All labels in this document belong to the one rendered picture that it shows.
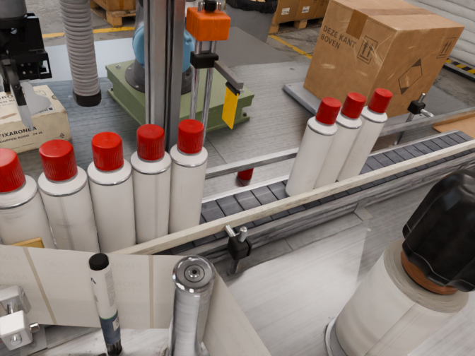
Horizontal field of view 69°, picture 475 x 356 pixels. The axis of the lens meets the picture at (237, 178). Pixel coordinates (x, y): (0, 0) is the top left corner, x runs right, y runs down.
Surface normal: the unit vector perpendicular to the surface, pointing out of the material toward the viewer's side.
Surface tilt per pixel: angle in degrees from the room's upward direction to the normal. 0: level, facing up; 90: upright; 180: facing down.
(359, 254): 0
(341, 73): 90
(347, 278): 0
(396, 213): 0
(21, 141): 90
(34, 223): 90
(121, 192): 90
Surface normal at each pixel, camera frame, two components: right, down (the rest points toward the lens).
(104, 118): 0.15, -0.74
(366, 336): -0.78, 0.35
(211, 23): 0.48, 0.63
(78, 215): 0.73, 0.53
